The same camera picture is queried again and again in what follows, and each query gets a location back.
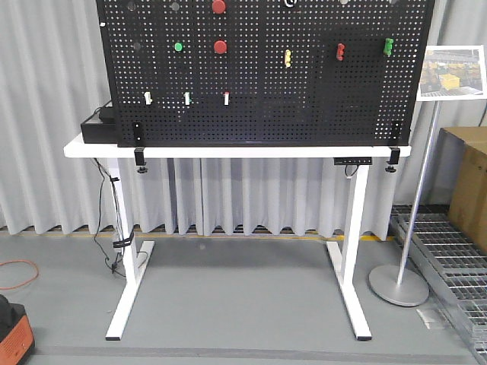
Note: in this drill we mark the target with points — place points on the yellow plastic valve handle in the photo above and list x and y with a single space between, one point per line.
288 58

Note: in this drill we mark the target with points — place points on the orange black robot base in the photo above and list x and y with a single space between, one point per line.
17 341

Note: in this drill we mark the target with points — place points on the red plastic valve handle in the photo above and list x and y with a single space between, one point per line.
340 52

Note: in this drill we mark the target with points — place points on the black power adapter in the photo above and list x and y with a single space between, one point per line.
106 115

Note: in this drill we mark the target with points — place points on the desk height control panel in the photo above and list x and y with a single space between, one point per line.
358 161

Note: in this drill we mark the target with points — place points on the silver sign stand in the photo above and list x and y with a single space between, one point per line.
395 283

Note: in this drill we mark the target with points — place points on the upper red mushroom button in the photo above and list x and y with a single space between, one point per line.
219 6

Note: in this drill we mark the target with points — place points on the white red rocker switch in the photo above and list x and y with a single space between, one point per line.
226 98

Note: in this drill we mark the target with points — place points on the white standing desk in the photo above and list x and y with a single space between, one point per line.
343 256

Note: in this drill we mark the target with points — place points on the black knob with white ring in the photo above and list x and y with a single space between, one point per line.
290 3

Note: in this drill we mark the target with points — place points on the black box on desk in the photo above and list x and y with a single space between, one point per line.
100 129

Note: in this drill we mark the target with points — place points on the red mushroom button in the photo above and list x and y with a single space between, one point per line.
220 47
219 6

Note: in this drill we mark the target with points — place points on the photo sign board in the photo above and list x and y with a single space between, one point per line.
453 73

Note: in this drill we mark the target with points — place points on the green plastic valve handle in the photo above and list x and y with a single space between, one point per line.
388 46

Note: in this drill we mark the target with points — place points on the lower red mushroom button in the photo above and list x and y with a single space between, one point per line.
220 47

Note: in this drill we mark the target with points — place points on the right black table clamp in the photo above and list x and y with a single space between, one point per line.
394 140

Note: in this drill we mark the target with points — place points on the black perforated pegboard panel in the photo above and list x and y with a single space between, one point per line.
318 101

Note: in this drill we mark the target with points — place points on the brown cardboard box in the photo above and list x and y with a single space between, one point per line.
468 204

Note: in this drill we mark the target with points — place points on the metal floor grating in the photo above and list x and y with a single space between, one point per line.
455 269

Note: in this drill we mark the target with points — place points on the white green rocker switch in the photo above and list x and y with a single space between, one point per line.
187 99

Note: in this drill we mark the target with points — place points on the white yellow rocker switch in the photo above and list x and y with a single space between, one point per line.
148 99

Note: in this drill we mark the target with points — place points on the left black table clamp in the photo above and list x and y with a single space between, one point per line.
138 133

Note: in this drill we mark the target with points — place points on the black table clamp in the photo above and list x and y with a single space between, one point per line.
138 133
394 140

